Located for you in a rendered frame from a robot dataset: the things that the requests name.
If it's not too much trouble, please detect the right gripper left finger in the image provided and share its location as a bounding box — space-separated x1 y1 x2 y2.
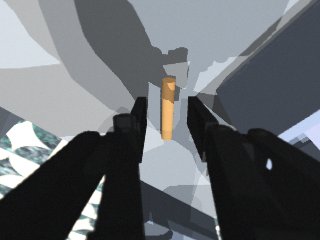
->
0 97 147 240

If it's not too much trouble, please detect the tan cylindrical peg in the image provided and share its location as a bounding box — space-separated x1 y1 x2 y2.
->
161 77 175 141

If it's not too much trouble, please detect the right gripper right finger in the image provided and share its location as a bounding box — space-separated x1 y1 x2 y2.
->
187 96 320 240

